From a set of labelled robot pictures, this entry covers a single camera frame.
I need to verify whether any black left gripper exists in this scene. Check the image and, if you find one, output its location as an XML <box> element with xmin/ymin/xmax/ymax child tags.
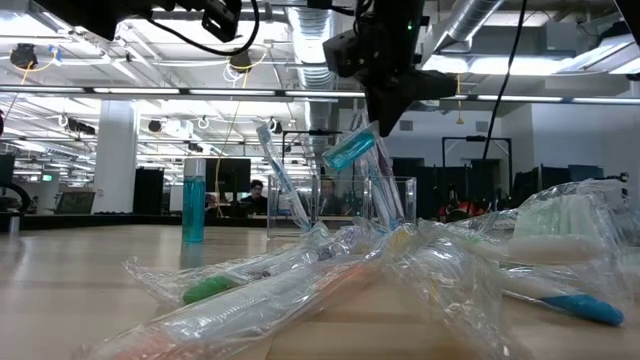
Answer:
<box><xmin>172</xmin><ymin>0</ymin><xmax>211</xmax><ymax>15</ymax></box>

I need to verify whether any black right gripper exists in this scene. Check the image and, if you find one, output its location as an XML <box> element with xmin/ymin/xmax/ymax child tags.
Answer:
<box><xmin>363</xmin><ymin>14</ymin><xmax>459</xmax><ymax>138</ymax></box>

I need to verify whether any lavender bristle teal grip toothbrush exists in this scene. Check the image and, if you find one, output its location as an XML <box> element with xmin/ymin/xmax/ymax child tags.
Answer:
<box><xmin>321</xmin><ymin>109</ymin><xmax>407</xmax><ymax>232</ymax></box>

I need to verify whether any blue grip toothbrush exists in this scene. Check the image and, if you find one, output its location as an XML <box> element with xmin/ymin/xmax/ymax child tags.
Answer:
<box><xmin>255</xmin><ymin>121</ymin><xmax>314</xmax><ymax>235</ymax></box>

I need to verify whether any green bristle white toothbrush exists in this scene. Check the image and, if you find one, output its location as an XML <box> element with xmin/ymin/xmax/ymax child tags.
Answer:
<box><xmin>449</xmin><ymin>178</ymin><xmax>632</xmax><ymax>271</ymax></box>

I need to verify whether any blue handle end toothbrush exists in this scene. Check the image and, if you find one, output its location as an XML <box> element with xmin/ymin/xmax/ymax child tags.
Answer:
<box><xmin>499</xmin><ymin>272</ymin><xmax>626</xmax><ymax>329</ymax></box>

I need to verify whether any overhead light bar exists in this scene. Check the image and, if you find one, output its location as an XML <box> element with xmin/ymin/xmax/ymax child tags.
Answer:
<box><xmin>0</xmin><ymin>85</ymin><xmax>640</xmax><ymax>105</ymax></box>

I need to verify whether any black divider screen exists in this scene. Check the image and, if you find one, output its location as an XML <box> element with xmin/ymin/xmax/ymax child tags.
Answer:
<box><xmin>389</xmin><ymin>158</ymin><xmax>503</xmax><ymax>224</ymax></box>

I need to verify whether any clear acrylic organizer box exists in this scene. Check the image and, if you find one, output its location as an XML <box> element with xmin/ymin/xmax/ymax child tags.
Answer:
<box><xmin>266</xmin><ymin>174</ymin><xmax>418</xmax><ymax>240</ymax></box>

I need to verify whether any person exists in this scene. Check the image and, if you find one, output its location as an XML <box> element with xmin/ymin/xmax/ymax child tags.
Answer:
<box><xmin>240</xmin><ymin>178</ymin><xmax>269</xmax><ymax>215</ymax></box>
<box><xmin>318</xmin><ymin>178</ymin><xmax>346</xmax><ymax>217</ymax></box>
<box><xmin>438</xmin><ymin>198</ymin><xmax>484</xmax><ymax>224</ymax></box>

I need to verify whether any white building column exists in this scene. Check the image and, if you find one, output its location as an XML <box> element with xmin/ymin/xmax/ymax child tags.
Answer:
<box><xmin>92</xmin><ymin>99</ymin><xmax>140</xmax><ymax>215</ymax></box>

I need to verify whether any black desk monitor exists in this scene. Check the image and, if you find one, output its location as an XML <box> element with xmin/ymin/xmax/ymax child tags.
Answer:
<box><xmin>204</xmin><ymin>158</ymin><xmax>252</xmax><ymax>195</ymax></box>

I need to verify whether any dark monitor group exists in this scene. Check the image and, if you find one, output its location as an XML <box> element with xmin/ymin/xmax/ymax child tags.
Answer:
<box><xmin>512</xmin><ymin>164</ymin><xmax>606</xmax><ymax>214</ymax></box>

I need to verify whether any black room partition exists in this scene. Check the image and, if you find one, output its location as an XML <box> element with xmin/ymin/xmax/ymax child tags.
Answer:
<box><xmin>132</xmin><ymin>167</ymin><xmax>165</xmax><ymax>216</ymax></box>

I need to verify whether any teal mouthwash bottle white cap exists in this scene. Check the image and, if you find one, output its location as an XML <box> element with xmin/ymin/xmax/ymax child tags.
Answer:
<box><xmin>181</xmin><ymin>158</ymin><xmax>208</xmax><ymax>245</ymax></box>

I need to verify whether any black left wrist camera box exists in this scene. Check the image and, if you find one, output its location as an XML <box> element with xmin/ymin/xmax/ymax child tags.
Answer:
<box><xmin>201</xmin><ymin>0</ymin><xmax>243</xmax><ymax>44</ymax></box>

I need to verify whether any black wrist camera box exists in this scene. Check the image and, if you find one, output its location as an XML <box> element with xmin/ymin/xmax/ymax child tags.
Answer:
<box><xmin>201</xmin><ymin>0</ymin><xmax>243</xmax><ymax>44</ymax></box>
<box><xmin>322</xmin><ymin>28</ymin><xmax>372</xmax><ymax>79</ymax></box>

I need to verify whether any yellow hanging cable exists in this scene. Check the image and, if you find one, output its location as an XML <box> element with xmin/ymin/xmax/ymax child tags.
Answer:
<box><xmin>453</xmin><ymin>73</ymin><xmax>465</xmax><ymax>126</ymax></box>

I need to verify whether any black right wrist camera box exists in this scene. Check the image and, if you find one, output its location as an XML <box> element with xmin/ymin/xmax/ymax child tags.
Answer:
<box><xmin>322</xmin><ymin>28</ymin><xmax>372</xmax><ymax>79</ymax></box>

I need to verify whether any black metal frame stand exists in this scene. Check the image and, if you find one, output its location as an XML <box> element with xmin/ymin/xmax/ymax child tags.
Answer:
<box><xmin>441</xmin><ymin>135</ymin><xmax>513</xmax><ymax>201</ymax></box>

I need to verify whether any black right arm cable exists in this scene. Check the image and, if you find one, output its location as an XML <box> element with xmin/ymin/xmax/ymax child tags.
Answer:
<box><xmin>480</xmin><ymin>0</ymin><xmax>529</xmax><ymax>161</ymax></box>

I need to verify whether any black ceiling camera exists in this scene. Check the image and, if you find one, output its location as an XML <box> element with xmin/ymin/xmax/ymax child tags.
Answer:
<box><xmin>8</xmin><ymin>42</ymin><xmax>40</xmax><ymax>71</ymax></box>

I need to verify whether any black curved hose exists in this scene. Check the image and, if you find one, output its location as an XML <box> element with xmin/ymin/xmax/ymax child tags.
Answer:
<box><xmin>0</xmin><ymin>182</ymin><xmax>29</xmax><ymax>215</ymax></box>

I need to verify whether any green handle wrapped toothbrush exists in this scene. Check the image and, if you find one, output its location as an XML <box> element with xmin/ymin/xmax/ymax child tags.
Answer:
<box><xmin>122</xmin><ymin>222</ymin><xmax>381</xmax><ymax>307</ymax></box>

